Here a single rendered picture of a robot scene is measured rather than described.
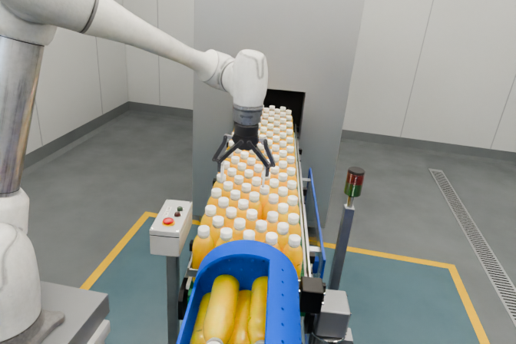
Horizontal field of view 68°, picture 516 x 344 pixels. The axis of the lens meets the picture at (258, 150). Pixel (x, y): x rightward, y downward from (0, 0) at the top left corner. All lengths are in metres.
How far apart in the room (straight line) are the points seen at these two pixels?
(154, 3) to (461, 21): 3.87
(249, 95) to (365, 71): 4.18
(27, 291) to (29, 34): 0.55
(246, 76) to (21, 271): 0.70
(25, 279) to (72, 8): 0.57
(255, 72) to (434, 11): 4.30
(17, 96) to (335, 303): 1.15
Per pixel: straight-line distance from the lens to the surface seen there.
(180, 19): 5.48
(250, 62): 1.08
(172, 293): 1.58
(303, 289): 1.27
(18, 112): 1.04
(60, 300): 1.18
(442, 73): 5.38
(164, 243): 1.33
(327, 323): 1.47
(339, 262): 1.67
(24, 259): 0.97
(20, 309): 1.00
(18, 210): 1.11
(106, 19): 0.89
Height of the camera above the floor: 1.85
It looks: 23 degrees down
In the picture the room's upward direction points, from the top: 5 degrees clockwise
